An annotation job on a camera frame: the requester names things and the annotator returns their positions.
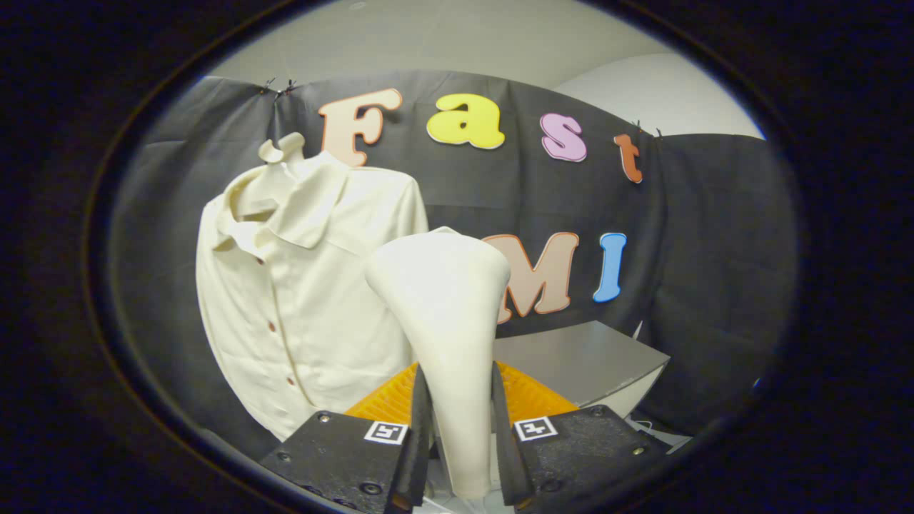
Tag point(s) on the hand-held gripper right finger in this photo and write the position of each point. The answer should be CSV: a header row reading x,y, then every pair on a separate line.
x,y
503,457

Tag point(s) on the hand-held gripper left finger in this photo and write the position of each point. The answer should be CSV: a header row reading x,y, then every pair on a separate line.
x,y
418,457

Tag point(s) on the cream button-up shirt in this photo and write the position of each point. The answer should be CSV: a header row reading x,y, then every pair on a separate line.
x,y
314,321

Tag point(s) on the cream plastic clothes hanger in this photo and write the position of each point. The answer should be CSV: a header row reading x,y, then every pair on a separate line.
x,y
282,150

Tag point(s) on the grey and beige cabinet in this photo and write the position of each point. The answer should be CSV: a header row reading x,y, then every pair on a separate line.
x,y
571,357

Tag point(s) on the black backdrop cloth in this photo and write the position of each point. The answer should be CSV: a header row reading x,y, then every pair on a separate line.
x,y
685,250

